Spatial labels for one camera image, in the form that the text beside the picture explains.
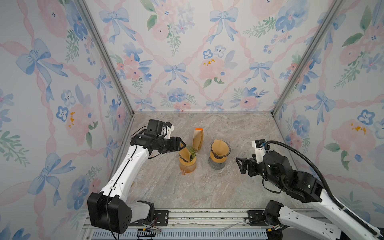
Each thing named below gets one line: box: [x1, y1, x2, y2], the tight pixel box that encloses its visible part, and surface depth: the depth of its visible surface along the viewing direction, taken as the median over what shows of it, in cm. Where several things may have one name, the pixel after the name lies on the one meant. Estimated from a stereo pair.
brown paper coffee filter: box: [212, 139, 229, 156], surface depth 85 cm
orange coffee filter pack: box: [192, 128, 204, 151], surface depth 97 cm
